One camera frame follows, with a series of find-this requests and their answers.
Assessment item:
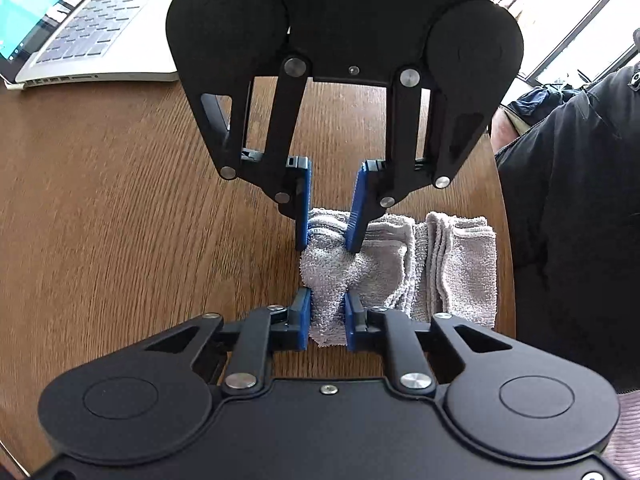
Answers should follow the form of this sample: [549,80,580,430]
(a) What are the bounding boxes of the person's black jacket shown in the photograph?
[495,57,640,396]

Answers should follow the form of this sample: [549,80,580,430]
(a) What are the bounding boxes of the grey stained towel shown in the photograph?
[299,207,498,347]

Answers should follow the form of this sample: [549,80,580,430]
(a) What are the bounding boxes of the dark window frame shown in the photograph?
[517,35,640,83]

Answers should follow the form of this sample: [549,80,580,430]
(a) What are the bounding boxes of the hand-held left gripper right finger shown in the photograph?
[344,290,513,393]

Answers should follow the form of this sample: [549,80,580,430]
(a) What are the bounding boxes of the dark blue cloth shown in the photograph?
[505,82,591,121]

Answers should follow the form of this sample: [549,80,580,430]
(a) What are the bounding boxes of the silver laptop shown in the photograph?
[0,0,231,92]

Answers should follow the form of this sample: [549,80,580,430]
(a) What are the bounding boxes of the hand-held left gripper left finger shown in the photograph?
[145,287,313,393]

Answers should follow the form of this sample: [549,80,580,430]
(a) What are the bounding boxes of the purple striped cloth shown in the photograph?
[607,390,640,480]

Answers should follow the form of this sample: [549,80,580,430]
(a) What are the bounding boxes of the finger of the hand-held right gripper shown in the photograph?
[344,65,508,255]
[182,55,313,252]

